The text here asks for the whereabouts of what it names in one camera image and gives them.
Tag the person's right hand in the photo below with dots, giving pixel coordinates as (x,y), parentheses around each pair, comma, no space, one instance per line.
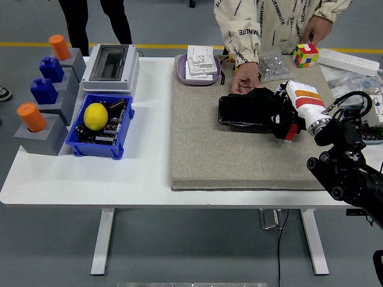
(246,73)

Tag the person's left hand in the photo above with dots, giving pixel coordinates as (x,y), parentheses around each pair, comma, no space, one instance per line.
(317,28)

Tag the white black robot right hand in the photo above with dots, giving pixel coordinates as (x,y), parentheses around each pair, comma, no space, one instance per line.
(308,104)

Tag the glossy black panel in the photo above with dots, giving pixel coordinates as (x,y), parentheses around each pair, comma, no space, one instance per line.
(236,113)

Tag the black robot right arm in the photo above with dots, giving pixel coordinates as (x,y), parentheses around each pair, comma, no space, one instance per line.
(344,167)

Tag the person's right forearm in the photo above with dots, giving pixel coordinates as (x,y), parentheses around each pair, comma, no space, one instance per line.
(239,42)

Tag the person's left forearm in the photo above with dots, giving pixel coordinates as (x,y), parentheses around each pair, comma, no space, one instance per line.
(332,9)

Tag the black table control panel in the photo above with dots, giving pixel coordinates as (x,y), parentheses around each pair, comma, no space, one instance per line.
(353,213)

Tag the yellow tool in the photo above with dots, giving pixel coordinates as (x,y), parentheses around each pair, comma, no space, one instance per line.
(230,56)

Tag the clear bag of screws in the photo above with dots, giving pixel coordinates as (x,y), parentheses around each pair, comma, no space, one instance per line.
(275,67)

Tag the multicoloured puzzle cube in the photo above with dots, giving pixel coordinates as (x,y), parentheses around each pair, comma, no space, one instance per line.
(305,56)

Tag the white power strip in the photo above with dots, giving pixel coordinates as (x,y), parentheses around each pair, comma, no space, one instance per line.
(344,59)

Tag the clear plastic bags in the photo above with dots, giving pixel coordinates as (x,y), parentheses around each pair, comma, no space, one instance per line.
(350,80)

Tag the person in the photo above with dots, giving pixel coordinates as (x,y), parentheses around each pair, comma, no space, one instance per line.
(269,18)
(5,94)
(76,24)

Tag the purple oval tray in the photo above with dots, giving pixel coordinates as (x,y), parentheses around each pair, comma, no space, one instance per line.
(182,71)

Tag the white electrical device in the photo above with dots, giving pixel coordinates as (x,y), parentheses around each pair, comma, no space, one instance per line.
(376,112)

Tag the blue-grey tray with circuit boards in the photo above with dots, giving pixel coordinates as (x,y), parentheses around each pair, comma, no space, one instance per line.
(374,141)

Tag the black chair caster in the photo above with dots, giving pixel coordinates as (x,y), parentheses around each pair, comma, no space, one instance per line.
(192,3)

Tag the grey-brown mat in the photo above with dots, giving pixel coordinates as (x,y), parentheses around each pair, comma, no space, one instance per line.
(227,161)

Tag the silver box under table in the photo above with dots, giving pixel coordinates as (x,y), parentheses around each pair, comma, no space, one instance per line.
(270,219)

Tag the dark brown cylinder part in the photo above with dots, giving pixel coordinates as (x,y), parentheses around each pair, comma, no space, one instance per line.
(117,104)

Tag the white table leg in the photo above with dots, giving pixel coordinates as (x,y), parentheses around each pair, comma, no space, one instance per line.
(315,242)
(101,242)

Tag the yellow lemon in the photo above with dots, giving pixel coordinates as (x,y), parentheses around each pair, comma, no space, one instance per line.
(95,116)

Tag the blue plastic bin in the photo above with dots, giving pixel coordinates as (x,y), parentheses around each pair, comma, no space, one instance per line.
(98,149)

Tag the grey block base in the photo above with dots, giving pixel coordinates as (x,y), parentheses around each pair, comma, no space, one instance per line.
(76,61)
(64,110)
(45,143)
(70,85)

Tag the black round cap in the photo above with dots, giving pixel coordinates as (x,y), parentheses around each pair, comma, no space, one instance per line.
(80,129)

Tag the orange cylinder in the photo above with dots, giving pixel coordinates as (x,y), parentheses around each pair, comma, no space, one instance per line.
(31,118)
(60,48)

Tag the blue plastic block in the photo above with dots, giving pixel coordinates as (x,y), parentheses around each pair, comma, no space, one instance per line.
(51,70)
(44,91)

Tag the large white wall socket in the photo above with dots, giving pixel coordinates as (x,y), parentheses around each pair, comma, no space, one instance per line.
(197,73)

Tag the small white wall socket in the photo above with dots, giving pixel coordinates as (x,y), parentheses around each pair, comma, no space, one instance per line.
(200,55)

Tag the grey enclosure with clear lid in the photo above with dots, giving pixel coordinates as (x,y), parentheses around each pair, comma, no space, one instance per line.
(110,62)

